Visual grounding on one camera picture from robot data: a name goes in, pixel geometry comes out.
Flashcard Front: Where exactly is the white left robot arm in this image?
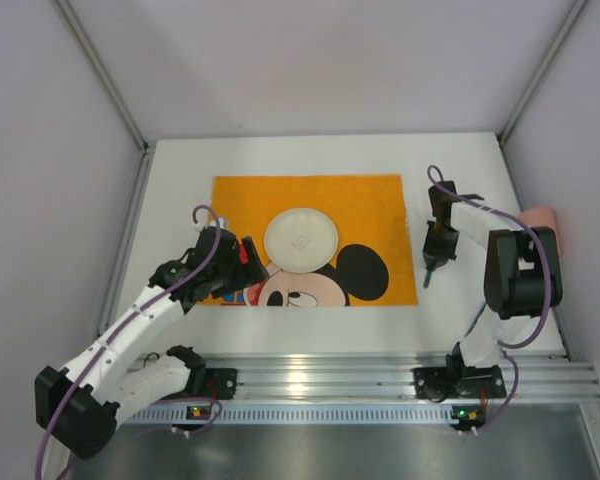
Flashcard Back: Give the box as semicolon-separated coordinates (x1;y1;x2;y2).
34;224;268;460

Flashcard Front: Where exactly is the slotted grey cable duct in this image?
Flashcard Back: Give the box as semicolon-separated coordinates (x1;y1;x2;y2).
79;404;586;426

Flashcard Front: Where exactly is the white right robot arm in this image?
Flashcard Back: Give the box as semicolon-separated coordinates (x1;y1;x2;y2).
423;181;563;368

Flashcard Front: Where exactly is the cream round plate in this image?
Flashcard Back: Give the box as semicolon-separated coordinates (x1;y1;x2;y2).
264;208;339;274

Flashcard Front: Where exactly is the right aluminium corner post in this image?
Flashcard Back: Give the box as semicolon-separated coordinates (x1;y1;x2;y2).
497;0;591;148

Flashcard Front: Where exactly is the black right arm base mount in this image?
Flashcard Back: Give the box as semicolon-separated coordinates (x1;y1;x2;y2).
413;366;507;403

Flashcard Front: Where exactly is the aluminium corner post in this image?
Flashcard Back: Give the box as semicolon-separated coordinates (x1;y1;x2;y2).
51;0;149;152
497;0;591;148

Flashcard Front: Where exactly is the left aluminium corner post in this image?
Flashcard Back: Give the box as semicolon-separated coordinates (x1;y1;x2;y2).
51;0;149;152

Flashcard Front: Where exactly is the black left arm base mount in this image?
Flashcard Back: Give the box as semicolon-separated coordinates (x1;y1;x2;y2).
160;368;238;402

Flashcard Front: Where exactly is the orange cartoon mouse placemat cloth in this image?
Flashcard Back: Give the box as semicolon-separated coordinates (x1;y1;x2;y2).
211;174;418;307

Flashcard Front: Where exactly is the spoon with patterned handle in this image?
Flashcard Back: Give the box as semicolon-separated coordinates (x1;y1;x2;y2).
423;269;435;289

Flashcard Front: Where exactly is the pink plastic cup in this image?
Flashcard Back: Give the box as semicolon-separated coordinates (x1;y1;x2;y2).
518;206;561;254

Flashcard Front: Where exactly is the fork with patterned handle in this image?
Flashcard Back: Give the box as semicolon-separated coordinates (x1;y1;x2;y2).
464;302;487;338

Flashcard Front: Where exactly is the aluminium front frame rail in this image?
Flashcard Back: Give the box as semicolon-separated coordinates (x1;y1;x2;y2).
206;354;600;404

